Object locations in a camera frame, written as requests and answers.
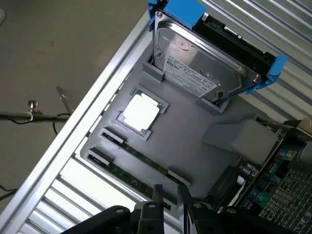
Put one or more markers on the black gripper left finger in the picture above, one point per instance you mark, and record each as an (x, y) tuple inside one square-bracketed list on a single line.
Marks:
[(151, 219)]

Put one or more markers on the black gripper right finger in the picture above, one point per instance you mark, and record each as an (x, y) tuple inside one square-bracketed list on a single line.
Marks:
[(192, 219)]

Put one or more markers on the green graphics card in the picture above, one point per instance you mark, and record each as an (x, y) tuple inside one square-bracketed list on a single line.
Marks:
[(263, 175)]

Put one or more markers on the grey plastic parts rack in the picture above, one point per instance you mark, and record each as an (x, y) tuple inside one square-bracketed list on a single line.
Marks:
[(182, 126)]

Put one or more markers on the grey metal PC case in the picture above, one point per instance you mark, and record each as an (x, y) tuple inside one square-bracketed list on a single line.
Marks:
[(287, 195)]

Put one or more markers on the silver CPU chip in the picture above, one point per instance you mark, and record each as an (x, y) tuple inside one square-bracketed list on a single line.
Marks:
[(141, 112)]

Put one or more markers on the silver hard disk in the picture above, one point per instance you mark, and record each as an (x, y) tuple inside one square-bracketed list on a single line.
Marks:
[(195, 53)]

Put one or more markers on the black stand rod with knob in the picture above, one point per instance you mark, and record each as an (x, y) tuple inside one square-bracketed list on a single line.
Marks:
[(14, 116)]

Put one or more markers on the blue disk carrier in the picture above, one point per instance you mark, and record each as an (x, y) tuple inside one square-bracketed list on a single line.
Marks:
[(182, 12)]

